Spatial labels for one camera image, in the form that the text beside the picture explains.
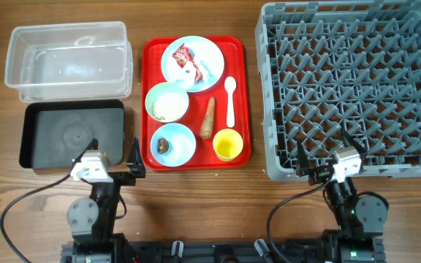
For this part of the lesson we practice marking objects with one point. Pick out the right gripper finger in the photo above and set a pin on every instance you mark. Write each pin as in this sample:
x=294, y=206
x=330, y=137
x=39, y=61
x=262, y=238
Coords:
x=350, y=142
x=303, y=167

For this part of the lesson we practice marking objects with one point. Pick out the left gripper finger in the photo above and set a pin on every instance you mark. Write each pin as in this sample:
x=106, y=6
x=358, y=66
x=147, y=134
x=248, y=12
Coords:
x=134, y=160
x=93, y=145

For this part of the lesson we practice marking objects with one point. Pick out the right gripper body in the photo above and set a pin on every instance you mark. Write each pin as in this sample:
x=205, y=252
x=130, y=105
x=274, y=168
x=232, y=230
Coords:
x=319, y=174

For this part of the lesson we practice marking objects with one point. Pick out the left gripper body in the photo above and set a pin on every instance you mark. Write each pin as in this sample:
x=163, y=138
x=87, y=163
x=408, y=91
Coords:
x=121, y=178

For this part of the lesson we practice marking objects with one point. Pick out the brown food scrap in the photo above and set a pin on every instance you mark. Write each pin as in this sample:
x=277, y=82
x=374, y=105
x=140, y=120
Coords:
x=163, y=146

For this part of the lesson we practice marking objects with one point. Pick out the light blue bowl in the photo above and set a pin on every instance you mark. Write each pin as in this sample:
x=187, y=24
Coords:
x=181, y=144

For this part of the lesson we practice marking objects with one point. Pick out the white rice grains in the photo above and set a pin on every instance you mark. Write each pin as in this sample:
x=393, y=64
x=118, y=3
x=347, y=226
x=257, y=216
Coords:
x=169, y=107

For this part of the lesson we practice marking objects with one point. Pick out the green bowl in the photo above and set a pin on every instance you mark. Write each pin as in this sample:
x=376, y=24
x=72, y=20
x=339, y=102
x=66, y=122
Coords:
x=160, y=89

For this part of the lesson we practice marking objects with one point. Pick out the orange carrot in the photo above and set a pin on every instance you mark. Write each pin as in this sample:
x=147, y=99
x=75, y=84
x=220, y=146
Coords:
x=207, y=124

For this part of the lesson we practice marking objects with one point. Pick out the yellow plastic cup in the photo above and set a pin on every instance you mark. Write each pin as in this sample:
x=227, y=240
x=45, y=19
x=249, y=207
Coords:
x=227, y=144

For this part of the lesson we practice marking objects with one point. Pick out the light blue plate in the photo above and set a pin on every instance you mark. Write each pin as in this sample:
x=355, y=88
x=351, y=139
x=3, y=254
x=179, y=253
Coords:
x=207, y=50

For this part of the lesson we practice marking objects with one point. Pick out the red snack wrapper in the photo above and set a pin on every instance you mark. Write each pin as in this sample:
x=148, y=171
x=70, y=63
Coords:
x=185, y=60

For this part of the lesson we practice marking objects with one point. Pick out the white tissue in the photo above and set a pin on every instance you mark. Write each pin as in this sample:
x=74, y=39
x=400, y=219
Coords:
x=187, y=79

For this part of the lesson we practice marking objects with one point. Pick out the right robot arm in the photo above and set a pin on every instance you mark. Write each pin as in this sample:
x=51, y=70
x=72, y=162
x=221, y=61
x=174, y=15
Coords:
x=360, y=216

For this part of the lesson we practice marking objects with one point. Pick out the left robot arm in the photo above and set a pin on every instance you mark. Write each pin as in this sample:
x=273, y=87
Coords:
x=92, y=219

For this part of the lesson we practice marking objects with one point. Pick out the black waste tray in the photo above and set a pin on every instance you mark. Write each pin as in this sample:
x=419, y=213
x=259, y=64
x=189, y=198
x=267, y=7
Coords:
x=55, y=133

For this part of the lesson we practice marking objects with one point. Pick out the grey dishwasher rack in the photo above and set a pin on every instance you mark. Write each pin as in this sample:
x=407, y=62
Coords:
x=328, y=67

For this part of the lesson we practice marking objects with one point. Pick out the clear plastic waste bin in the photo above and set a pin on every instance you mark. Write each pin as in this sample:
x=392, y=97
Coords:
x=70, y=61

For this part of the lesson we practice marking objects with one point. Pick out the white plastic spoon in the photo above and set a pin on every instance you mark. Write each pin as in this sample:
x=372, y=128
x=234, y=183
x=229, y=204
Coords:
x=230, y=87

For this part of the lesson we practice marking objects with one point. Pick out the red serving tray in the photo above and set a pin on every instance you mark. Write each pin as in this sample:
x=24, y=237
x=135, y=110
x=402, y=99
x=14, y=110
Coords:
x=204, y=156

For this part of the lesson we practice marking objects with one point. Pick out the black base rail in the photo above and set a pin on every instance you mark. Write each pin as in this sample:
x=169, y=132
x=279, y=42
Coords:
x=214, y=252

